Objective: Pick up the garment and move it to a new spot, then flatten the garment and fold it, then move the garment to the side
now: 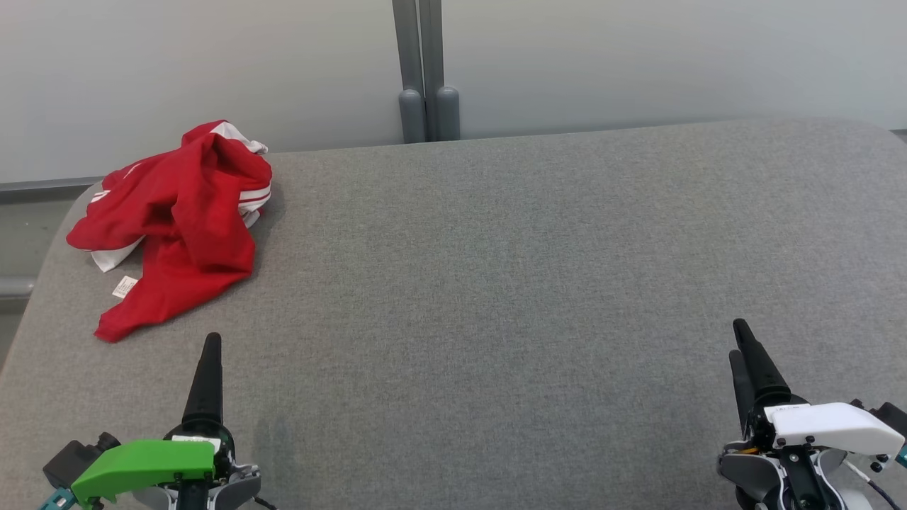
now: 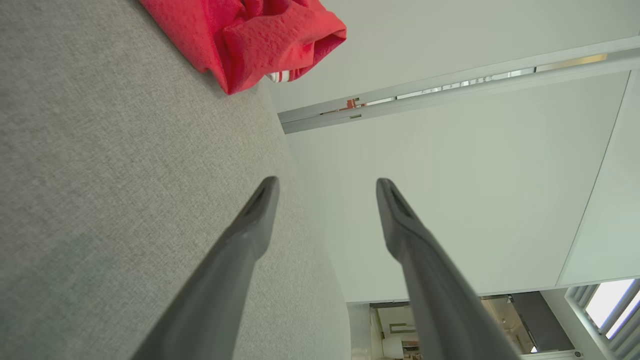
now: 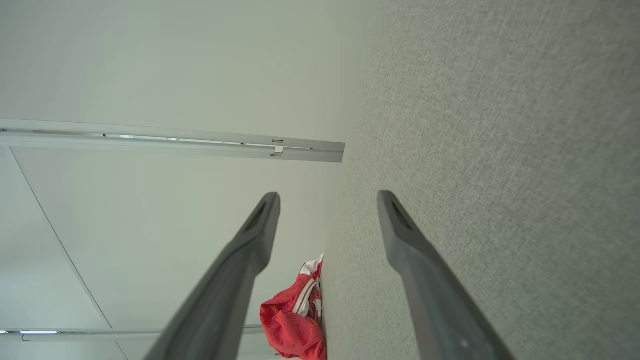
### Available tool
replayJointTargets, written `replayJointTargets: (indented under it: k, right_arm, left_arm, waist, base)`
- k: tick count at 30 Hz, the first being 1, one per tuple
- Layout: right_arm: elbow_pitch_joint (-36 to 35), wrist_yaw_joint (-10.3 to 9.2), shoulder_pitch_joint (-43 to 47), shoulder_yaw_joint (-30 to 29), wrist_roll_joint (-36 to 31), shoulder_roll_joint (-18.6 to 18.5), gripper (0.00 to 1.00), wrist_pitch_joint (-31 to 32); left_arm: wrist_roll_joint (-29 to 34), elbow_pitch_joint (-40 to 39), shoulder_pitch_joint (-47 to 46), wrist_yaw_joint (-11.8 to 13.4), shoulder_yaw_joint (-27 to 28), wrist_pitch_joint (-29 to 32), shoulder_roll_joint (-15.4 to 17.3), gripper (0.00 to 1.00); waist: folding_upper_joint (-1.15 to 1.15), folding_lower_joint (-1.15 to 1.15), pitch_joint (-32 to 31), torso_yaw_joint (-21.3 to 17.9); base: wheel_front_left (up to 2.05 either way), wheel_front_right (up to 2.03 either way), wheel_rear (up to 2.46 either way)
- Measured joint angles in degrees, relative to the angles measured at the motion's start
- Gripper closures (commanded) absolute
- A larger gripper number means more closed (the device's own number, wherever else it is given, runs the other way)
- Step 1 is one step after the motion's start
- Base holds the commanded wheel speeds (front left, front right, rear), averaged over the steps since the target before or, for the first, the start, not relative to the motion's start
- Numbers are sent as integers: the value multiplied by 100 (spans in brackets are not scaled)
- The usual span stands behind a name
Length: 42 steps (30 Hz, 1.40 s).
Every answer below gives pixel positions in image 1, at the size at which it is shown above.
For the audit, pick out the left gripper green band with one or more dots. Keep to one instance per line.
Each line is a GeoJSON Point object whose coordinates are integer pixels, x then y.
{"type": "Point", "coordinates": [142, 464]}

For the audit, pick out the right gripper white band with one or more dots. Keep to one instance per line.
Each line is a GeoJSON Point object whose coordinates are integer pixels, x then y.
{"type": "Point", "coordinates": [822, 425]}

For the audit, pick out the red Bulls basketball jersey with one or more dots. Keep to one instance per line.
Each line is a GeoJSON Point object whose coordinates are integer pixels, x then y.
{"type": "Point", "coordinates": [188, 280]}

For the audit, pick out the red Bulls basketball shorts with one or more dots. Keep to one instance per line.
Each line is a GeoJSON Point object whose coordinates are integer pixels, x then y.
{"type": "Point", "coordinates": [113, 223]}

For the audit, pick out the grey horizontal floor bar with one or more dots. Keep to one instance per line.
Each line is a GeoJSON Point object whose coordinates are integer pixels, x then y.
{"type": "Point", "coordinates": [15, 287]}

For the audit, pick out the grey baseboard strip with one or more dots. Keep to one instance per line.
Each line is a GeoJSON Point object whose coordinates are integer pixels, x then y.
{"type": "Point", "coordinates": [42, 188]}

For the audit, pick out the grey fabric sofa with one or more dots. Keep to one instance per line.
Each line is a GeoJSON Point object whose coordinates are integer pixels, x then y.
{"type": "Point", "coordinates": [496, 283]}

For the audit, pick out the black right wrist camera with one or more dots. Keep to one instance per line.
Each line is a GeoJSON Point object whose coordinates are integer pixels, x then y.
{"type": "Point", "coordinates": [889, 418]}

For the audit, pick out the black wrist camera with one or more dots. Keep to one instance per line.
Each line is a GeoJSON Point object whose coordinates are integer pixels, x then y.
{"type": "Point", "coordinates": [74, 460]}
{"type": "Point", "coordinates": [889, 418]}

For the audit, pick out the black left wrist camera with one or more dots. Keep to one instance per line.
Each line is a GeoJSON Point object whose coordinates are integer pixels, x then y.
{"type": "Point", "coordinates": [74, 460]}

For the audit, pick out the teal right camera plug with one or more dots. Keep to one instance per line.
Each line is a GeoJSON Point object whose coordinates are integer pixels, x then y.
{"type": "Point", "coordinates": [902, 453]}

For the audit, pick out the teal camera plug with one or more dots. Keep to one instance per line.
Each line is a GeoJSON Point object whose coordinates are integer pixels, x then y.
{"type": "Point", "coordinates": [902, 453]}
{"type": "Point", "coordinates": [55, 500]}

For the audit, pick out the teal left camera plug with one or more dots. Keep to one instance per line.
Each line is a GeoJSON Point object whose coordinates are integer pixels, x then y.
{"type": "Point", "coordinates": [55, 500]}

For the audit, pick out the grey partition post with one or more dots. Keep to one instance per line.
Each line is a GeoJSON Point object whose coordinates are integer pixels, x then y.
{"type": "Point", "coordinates": [448, 113]}
{"type": "Point", "coordinates": [411, 117]}

